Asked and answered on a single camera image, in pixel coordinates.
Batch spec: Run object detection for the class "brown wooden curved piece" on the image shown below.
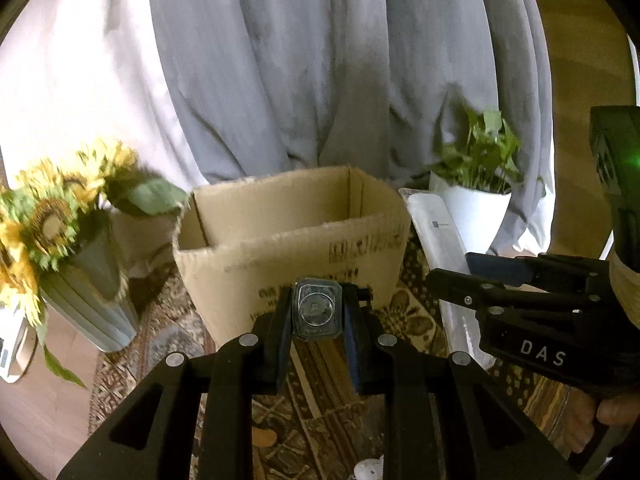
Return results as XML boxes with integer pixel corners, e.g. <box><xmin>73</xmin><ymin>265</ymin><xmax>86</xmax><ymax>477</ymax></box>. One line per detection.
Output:
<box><xmin>252</xmin><ymin>427</ymin><xmax>278</xmax><ymax>448</ymax></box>

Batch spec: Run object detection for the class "small white figurine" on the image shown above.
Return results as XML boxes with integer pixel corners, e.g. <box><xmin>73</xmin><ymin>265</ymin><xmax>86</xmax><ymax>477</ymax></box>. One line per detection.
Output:
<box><xmin>352</xmin><ymin>455</ymin><xmax>384</xmax><ymax>480</ymax></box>

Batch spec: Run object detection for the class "small black square gadget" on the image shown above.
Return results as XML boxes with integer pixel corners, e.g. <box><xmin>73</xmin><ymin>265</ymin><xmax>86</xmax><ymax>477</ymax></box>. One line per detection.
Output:
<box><xmin>292</xmin><ymin>278</ymin><xmax>343</xmax><ymax>340</ymax></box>

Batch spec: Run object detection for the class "person's hand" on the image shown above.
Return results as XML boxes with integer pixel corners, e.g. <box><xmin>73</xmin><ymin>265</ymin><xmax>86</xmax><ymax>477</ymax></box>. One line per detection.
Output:
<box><xmin>564</xmin><ymin>388</ymin><xmax>640</xmax><ymax>454</ymax></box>

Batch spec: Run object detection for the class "white ribbed plant pot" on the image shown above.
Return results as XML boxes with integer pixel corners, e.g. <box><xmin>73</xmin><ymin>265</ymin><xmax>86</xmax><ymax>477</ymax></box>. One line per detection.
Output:
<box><xmin>428</xmin><ymin>174</ymin><xmax>511</xmax><ymax>254</ymax></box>

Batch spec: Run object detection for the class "patterned paisley table rug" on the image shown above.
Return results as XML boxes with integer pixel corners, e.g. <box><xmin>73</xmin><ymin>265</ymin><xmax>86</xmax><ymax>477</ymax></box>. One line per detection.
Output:
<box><xmin>88</xmin><ymin>236</ymin><xmax>568</xmax><ymax>479</ymax></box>

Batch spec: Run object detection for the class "green potted plant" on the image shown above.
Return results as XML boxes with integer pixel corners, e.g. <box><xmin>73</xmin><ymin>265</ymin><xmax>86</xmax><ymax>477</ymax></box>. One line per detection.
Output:
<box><xmin>413</xmin><ymin>84</ymin><xmax>549</xmax><ymax>196</ymax></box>

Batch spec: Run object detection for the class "green ribbed vase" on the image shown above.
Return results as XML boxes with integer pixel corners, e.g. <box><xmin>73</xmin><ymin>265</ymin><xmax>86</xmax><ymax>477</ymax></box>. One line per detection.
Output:
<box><xmin>40</xmin><ymin>212</ymin><xmax>139</xmax><ymax>353</ymax></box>

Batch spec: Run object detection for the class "brown cardboard box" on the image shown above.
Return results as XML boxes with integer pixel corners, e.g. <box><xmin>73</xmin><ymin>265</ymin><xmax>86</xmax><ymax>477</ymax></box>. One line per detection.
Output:
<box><xmin>172</xmin><ymin>167</ymin><xmax>411</xmax><ymax>346</ymax></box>

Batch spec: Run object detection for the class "white wooden desk lamp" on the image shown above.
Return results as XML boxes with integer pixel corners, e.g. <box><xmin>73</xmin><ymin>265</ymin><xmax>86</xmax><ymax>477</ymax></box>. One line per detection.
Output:
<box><xmin>0</xmin><ymin>307</ymin><xmax>37</xmax><ymax>384</ymax></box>

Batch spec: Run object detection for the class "white floor lamp arc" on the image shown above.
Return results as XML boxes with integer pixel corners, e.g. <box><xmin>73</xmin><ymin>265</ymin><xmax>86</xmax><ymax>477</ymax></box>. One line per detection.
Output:
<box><xmin>627</xmin><ymin>36</ymin><xmax>640</xmax><ymax>103</ymax></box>

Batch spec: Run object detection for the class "sunflower bouquet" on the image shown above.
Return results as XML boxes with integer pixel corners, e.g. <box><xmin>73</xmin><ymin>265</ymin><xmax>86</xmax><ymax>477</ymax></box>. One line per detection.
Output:
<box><xmin>1</xmin><ymin>140</ymin><xmax>186</xmax><ymax>386</ymax></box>

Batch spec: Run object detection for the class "beige curtain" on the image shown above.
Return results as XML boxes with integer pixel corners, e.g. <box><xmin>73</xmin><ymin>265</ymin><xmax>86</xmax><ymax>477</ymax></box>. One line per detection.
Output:
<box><xmin>1</xmin><ymin>0</ymin><xmax>205</xmax><ymax>190</ymax></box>

